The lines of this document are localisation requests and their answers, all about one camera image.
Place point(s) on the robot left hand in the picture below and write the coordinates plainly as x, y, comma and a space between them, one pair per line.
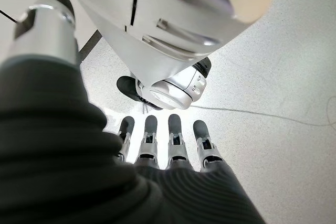
65, 155

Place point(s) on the black robot left foot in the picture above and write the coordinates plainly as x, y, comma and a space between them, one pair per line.
126, 86

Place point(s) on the white robot body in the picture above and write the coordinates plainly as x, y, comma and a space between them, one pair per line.
162, 11

